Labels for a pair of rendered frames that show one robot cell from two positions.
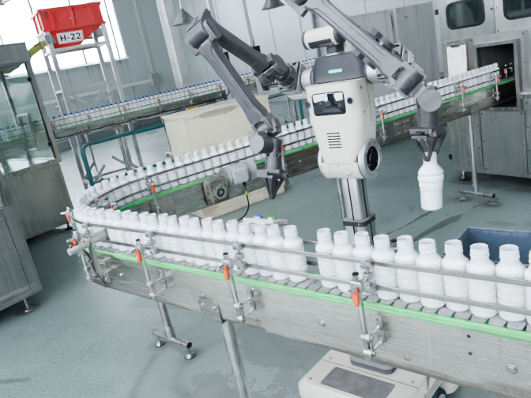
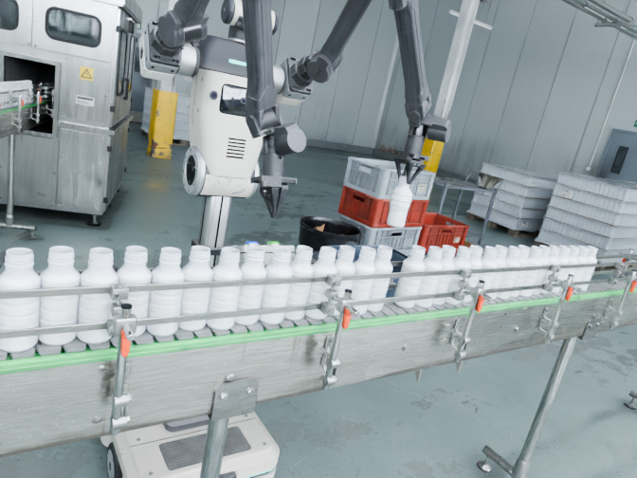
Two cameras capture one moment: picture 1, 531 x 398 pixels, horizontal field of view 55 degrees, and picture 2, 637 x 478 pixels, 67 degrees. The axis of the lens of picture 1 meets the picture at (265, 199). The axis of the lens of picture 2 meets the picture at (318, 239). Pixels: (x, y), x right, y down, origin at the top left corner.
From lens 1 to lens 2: 1.75 m
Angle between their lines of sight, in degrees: 76
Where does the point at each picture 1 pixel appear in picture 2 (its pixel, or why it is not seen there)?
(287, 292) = (381, 324)
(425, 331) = (483, 321)
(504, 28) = (44, 45)
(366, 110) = not seen: hidden behind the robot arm
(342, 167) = (234, 183)
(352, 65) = not seen: hidden behind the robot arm
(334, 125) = (242, 130)
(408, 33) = not seen: outside the picture
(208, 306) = (236, 394)
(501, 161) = (23, 191)
